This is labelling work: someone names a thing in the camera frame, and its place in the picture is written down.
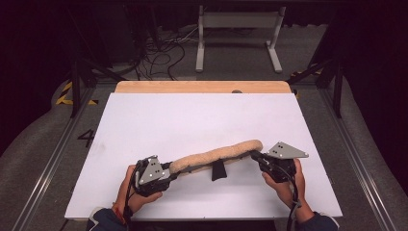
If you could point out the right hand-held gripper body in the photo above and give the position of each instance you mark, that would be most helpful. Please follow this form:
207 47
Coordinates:
285 150

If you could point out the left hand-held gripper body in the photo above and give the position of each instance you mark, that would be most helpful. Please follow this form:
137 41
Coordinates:
151 171

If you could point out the tan fleece pad dark lining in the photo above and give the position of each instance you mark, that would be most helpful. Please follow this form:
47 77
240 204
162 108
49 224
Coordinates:
215 155

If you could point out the person's left hand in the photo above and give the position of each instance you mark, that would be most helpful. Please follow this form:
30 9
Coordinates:
126 199

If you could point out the person's right hand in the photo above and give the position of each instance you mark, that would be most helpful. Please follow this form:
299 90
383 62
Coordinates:
296 192

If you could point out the white board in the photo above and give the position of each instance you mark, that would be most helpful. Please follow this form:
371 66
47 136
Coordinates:
198 118

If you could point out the yellow black floor tape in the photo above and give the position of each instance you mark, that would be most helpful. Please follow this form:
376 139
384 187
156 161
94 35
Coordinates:
65 96
303 73

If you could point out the wooden table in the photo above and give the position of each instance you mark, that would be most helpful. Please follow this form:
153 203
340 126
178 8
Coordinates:
192 87

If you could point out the white metal stand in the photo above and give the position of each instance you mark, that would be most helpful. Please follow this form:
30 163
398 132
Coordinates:
239 20

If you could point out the aluminium rail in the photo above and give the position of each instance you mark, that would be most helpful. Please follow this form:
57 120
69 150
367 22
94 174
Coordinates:
359 160
53 163

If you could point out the black metal frame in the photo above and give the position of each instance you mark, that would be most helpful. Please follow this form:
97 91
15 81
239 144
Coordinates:
337 89
75 86

